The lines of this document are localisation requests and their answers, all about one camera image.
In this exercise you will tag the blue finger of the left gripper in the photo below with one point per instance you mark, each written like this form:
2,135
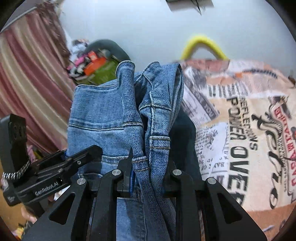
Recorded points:
78,157

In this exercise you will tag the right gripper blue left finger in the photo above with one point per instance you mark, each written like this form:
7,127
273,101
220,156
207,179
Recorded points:
104,192

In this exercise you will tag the black folded garment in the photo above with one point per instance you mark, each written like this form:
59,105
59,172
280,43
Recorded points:
182,151

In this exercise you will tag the newspaper print bed blanket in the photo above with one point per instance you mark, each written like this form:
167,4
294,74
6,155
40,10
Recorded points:
244,115

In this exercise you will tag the pink striped curtain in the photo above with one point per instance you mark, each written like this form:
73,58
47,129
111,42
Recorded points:
34,80

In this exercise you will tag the yellow foam tube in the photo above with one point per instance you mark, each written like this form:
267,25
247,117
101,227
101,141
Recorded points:
201,41

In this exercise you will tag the green storage bag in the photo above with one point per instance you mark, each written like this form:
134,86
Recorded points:
102,75

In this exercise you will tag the orange box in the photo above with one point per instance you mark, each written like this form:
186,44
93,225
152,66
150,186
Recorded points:
94,65

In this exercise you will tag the small black wall monitor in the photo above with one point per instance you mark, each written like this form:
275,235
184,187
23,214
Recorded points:
199,6

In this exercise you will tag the blue denim jeans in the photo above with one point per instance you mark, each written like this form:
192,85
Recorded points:
134,114

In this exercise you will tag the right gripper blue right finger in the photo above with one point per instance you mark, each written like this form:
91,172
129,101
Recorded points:
179,185

